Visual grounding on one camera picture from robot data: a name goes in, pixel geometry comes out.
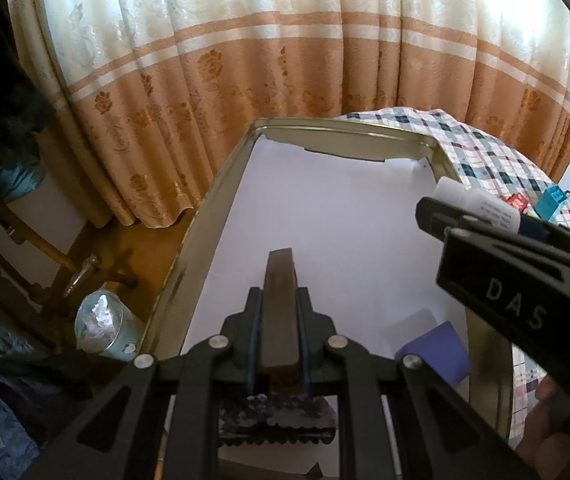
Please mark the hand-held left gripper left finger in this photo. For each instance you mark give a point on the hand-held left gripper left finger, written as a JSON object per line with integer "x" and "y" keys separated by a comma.
{"x": 251, "y": 355}

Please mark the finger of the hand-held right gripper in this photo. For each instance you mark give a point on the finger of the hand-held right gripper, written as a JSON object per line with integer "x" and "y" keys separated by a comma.
{"x": 532, "y": 227}
{"x": 440, "y": 215}

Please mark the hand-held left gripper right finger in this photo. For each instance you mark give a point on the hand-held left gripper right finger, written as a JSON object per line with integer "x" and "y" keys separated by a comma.
{"x": 305, "y": 355}

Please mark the small red box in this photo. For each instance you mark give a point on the small red box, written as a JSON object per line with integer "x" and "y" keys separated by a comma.
{"x": 516, "y": 202}

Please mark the teal building block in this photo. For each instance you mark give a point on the teal building block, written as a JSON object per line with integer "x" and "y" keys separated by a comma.
{"x": 555, "y": 202}

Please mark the white plastic bottle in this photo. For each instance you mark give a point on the white plastic bottle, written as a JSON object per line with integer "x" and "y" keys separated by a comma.
{"x": 480, "y": 207}

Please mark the brown rectangular block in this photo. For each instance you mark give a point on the brown rectangular block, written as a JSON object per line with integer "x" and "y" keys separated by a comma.
{"x": 280, "y": 310}

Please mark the metal tray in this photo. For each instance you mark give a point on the metal tray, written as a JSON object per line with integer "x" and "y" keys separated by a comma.
{"x": 212, "y": 220}

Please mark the person's right hand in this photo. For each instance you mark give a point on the person's right hand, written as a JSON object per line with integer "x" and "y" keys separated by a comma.
{"x": 547, "y": 430}

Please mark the plaid tablecloth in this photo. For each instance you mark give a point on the plaid tablecloth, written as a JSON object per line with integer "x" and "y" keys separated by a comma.
{"x": 490, "y": 160}

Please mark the white paper sheet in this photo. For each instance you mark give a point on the white paper sheet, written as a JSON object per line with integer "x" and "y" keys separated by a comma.
{"x": 340, "y": 210}

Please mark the waste bin with plastic bag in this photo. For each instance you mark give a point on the waste bin with plastic bag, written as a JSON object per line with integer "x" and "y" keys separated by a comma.
{"x": 110, "y": 330}

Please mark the cream and tan curtain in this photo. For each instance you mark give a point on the cream and tan curtain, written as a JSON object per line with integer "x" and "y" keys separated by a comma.
{"x": 265, "y": 85}

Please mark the wooden chair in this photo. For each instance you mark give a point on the wooden chair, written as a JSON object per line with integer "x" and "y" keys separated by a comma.
{"x": 40, "y": 245}

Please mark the teal cloth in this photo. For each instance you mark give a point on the teal cloth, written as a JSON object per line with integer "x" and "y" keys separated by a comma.
{"x": 20, "y": 180}

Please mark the dark cloth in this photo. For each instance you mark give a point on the dark cloth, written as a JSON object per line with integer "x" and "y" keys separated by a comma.
{"x": 0, "y": 110}

